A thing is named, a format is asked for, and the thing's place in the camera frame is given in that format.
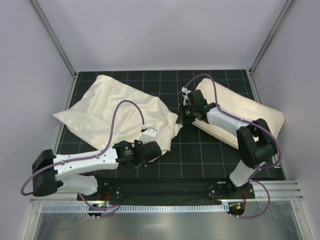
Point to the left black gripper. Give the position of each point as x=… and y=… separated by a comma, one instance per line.
x=155, y=150

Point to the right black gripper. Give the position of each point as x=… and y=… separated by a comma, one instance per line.
x=184, y=113

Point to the cream pillow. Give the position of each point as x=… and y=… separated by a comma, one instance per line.
x=238, y=105

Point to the cream pillowcase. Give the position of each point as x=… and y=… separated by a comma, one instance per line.
x=111, y=111

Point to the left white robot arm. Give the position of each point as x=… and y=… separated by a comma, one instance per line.
x=65, y=172

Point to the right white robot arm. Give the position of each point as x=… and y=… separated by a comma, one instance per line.
x=256, y=144

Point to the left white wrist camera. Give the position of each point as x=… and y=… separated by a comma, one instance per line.
x=148, y=134

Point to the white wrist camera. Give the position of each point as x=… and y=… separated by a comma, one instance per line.
x=184, y=92
x=148, y=134

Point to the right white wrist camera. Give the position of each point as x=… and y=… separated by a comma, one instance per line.
x=184, y=92

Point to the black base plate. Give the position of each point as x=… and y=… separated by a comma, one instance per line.
x=169, y=191

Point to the slotted cable duct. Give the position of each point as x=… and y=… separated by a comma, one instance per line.
x=125, y=209

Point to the aluminium rail front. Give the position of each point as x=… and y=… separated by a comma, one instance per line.
x=279, y=190

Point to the right aluminium frame post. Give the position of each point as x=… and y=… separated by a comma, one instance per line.
x=277, y=25

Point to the aluminium frame post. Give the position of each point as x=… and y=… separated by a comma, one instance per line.
x=277, y=25
x=52, y=36

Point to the left aluminium frame post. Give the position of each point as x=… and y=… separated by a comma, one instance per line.
x=52, y=36

